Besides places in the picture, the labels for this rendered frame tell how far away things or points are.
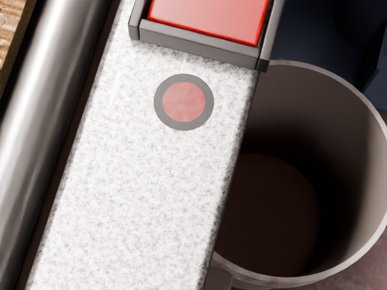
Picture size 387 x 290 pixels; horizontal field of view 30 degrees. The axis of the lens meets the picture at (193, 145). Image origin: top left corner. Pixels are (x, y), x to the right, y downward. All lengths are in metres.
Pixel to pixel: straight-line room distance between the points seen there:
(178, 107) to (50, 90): 0.07
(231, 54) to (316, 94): 0.68
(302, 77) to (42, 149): 0.68
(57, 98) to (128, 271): 0.10
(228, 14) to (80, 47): 0.08
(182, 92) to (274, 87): 0.68
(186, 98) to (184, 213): 0.06
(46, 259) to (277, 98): 0.76
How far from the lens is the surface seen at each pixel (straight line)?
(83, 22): 0.40
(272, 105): 1.12
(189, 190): 0.37
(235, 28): 0.38
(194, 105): 0.38
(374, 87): 1.40
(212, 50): 0.38
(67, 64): 0.39
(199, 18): 0.38
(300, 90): 1.06
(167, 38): 0.38
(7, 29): 0.38
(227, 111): 0.38
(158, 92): 0.38
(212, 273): 0.44
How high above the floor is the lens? 1.27
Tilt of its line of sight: 73 degrees down
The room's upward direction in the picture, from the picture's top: 5 degrees clockwise
